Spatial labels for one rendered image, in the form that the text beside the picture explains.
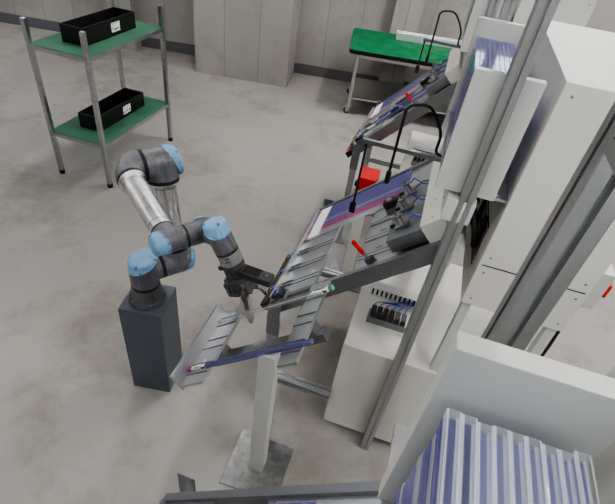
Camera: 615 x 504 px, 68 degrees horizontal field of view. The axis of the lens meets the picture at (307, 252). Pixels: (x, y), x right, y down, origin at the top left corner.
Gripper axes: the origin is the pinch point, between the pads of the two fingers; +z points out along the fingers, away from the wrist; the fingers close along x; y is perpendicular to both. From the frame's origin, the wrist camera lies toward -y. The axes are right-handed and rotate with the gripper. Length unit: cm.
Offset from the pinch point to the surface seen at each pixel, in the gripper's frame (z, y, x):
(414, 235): -9, -51, -21
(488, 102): -49, -77, -15
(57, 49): -95, 173, -146
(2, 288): 5, 186, -31
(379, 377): 54, -25, -17
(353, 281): 4.3, -27.7, -17.0
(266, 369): 14.2, -1.9, 13.9
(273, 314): 14.4, 6.2, -12.8
